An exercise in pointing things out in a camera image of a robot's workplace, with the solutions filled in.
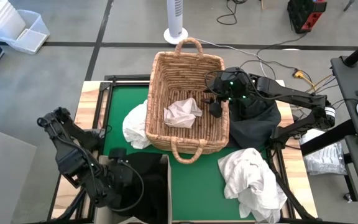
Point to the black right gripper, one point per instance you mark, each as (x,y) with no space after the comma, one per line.
(232,87)

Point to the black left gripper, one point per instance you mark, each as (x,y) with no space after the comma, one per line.
(118,175)

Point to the white garment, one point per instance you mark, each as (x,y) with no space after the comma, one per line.
(180,113)
(135,127)
(247,180)

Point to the black garment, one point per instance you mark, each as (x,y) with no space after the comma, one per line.
(151,180)

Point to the dark grey garment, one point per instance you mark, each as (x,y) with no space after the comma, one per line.
(253,130)

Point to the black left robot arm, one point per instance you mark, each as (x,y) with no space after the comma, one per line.
(73,161)

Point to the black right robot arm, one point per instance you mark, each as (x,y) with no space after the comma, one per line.
(291,95)

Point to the woven wicker basket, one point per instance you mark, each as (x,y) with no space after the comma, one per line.
(182,71)

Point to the green table mat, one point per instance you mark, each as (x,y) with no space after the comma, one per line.
(197,193)

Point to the yellow power plug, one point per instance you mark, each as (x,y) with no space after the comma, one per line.
(298,74)

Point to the white tower fan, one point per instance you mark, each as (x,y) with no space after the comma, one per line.
(175,15)

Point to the black diagonal strut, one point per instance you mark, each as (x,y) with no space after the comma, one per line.
(328,138)

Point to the plastic bag with white items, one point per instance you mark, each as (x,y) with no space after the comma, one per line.
(325,158)

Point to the black caster wheel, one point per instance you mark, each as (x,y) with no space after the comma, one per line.
(348,197)

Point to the clear plastic tub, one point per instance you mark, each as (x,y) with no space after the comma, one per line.
(26,39)

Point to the black aluminium table frame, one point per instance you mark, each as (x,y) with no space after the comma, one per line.
(129,77)

